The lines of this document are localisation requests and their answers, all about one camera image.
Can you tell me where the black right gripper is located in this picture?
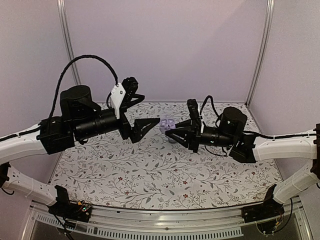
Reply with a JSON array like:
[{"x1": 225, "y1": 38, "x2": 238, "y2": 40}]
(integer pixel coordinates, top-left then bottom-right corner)
[{"x1": 165, "y1": 119, "x2": 235, "y2": 154}]

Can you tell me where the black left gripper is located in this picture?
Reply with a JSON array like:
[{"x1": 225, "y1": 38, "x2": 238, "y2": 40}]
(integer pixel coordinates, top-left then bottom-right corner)
[{"x1": 75, "y1": 107, "x2": 161, "y2": 143}]

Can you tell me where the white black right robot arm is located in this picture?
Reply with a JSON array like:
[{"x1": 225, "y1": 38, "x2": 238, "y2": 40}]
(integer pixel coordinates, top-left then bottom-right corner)
[{"x1": 165, "y1": 106, "x2": 320, "y2": 223}]

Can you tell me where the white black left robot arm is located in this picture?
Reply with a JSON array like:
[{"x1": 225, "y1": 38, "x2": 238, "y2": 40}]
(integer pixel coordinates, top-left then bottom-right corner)
[{"x1": 0, "y1": 85, "x2": 160, "y2": 222}]

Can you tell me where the floral patterned table mat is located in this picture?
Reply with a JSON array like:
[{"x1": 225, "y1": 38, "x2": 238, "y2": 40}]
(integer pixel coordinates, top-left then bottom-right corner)
[{"x1": 49, "y1": 101, "x2": 282, "y2": 210}]

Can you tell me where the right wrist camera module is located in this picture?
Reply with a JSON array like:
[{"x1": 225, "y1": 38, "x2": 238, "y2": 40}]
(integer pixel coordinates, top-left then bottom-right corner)
[{"x1": 187, "y1": 99, "x2": 202, "y2": 126}]

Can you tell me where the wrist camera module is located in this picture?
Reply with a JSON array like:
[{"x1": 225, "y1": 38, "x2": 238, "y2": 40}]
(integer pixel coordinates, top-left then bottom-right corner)
[
  {"x1": 187, "y1": 99, "x2": 202, "y2": 126},
  {"x1": 110, "y1": 77, "x2": 138, "y2": 120}
]

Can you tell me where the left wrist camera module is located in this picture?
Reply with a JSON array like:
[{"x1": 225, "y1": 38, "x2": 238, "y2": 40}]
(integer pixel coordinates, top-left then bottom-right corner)
[{"x1": 110, "y1": 77, "x2": 138, "y2": 120}]

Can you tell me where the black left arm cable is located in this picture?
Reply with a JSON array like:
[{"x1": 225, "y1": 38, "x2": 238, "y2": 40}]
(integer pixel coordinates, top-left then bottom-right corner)
[{"x1": 48, "y1": 54, "x2": 120, "y2": 118}]

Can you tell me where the right aluminium frame post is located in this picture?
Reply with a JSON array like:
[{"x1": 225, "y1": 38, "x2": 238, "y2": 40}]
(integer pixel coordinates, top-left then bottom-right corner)
[{"x1": 245, "y1": 0, "x2": 275, "y2": 108}]

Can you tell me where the aluminium frame post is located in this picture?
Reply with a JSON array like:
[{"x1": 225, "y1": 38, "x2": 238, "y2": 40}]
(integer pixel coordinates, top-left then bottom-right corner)
[
  {"x1": 56, "y1": 0, "x2": 83, "y2": 86},
  {"x1": 245, "y1": 0, "x2": 275, "y2": 108}
]

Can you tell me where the left aluminium frame post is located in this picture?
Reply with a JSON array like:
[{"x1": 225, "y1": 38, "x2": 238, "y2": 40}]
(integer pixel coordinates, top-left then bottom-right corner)
[{"x1": 56, "y1": 0, "x2": 83, "y2": 86}]

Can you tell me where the aluminium front rail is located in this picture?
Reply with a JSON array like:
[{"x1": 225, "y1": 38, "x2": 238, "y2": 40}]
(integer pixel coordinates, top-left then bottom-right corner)
[{"x1": 21, "y1": 197, "x2": 313, "y2": 240}]

